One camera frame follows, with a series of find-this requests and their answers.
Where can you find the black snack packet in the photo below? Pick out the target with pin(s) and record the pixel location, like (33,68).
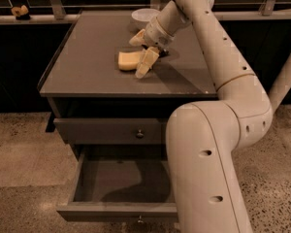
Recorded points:
(163,53)

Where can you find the grey open middle drawer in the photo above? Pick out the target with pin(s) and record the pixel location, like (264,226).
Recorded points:
(121,183)

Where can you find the round drawer knob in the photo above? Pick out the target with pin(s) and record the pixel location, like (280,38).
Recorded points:
(139,134)
(140,220)

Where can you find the small yellow black object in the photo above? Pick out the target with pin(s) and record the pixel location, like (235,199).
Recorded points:
(20,13)

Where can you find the round middle drawer knob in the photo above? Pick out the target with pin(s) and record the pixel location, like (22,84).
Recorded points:
(140,220)

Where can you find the grey drawer cabinet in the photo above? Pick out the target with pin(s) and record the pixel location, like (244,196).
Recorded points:
(84,81)

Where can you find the yellow sponge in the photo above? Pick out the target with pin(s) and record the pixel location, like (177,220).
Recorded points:
(128,61)

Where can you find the grey top drawer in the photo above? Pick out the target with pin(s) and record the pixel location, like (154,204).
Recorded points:
(111,131)

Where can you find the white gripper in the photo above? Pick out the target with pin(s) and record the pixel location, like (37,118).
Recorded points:
(155,33)

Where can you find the white ceramic bowl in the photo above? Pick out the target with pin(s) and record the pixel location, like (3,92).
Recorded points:
(140,18)

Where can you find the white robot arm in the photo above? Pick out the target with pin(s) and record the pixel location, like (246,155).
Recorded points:
(201,136)

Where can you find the round top drawer knob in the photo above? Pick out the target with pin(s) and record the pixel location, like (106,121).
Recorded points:
(139,134)

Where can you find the metal window railing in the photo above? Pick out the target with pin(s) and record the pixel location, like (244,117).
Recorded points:
(58,7)

